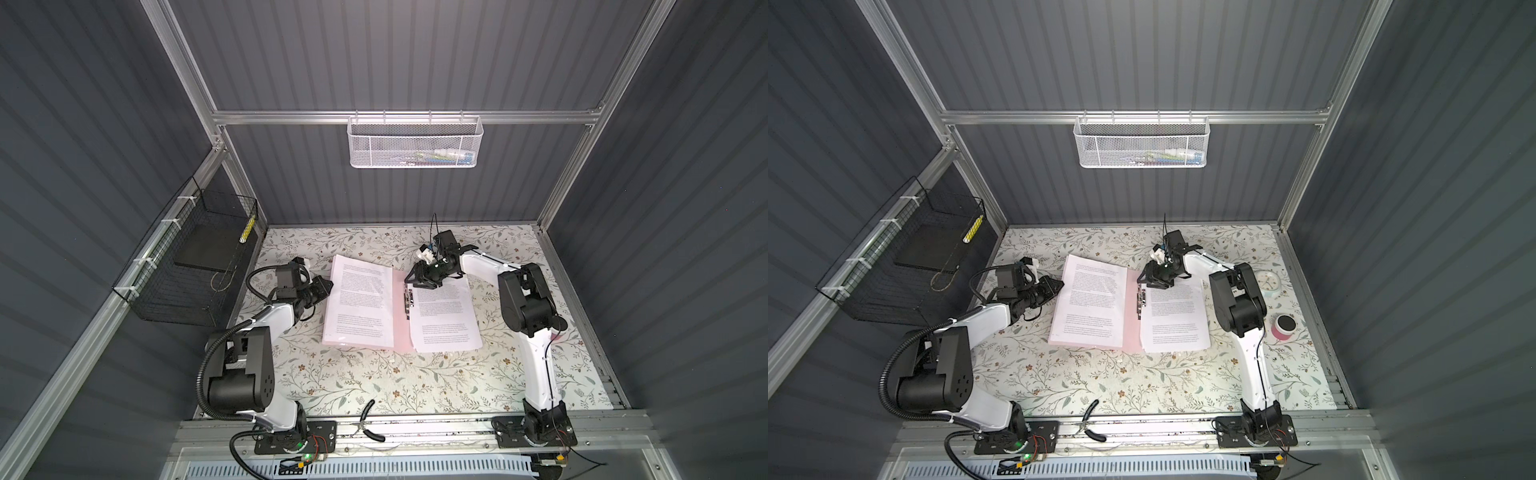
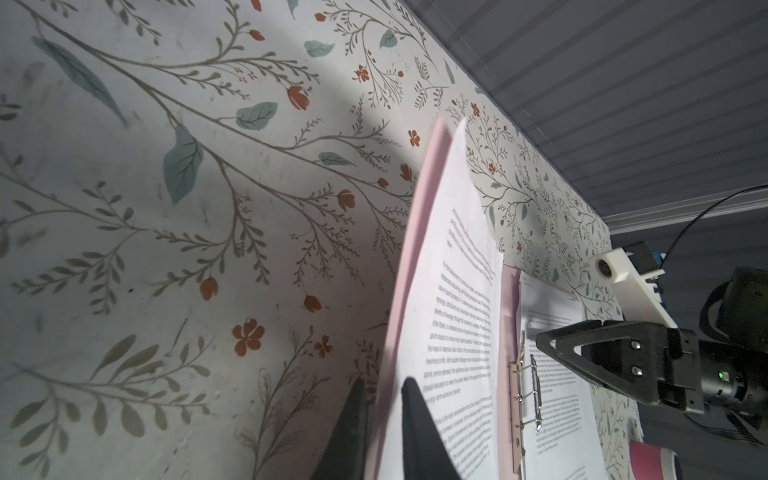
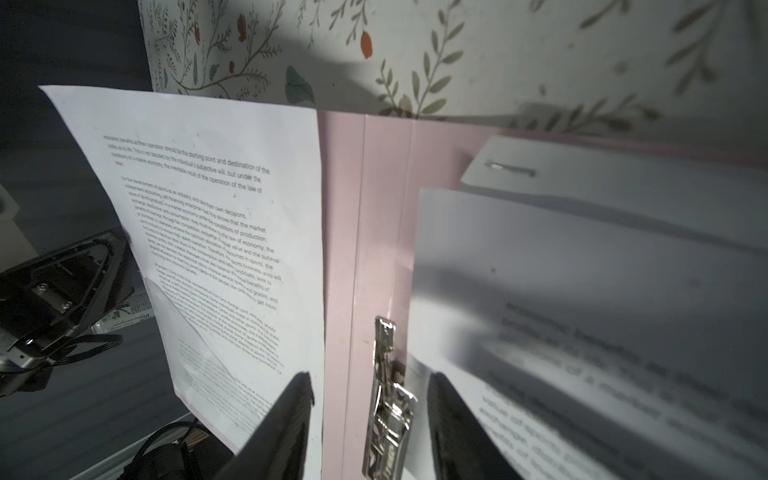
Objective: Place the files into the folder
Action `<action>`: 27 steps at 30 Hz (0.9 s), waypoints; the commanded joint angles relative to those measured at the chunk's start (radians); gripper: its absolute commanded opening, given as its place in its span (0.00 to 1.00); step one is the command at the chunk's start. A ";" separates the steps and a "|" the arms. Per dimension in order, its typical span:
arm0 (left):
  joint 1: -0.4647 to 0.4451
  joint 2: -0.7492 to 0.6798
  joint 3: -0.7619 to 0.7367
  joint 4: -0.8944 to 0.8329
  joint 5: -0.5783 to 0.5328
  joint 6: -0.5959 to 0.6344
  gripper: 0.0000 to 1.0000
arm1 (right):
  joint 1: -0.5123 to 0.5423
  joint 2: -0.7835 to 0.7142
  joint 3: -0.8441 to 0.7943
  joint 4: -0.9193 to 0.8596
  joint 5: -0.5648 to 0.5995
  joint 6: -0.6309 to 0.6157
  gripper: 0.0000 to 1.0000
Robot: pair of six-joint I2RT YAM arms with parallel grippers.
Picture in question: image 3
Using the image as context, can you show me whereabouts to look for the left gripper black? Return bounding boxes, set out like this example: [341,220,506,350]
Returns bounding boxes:
[1,230,135,396]

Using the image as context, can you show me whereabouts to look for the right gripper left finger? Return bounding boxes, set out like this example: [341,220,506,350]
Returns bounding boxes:
[215,372,314,480]

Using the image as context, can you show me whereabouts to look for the white paper sheet underneath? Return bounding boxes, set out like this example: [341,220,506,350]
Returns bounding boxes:
[460,136,767,253]

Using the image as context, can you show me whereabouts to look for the metal folder clip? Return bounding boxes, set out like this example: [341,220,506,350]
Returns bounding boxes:
[362,317,417,480]

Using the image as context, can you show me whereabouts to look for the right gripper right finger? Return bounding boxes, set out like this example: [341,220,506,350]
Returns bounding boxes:
[427,372,522,480]

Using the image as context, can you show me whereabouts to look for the pink file folder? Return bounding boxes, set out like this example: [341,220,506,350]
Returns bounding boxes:
[334,116,767,479]

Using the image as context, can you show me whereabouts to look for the printed white paper sheet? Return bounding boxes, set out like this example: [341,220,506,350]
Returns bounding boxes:
[44,85,325,479]

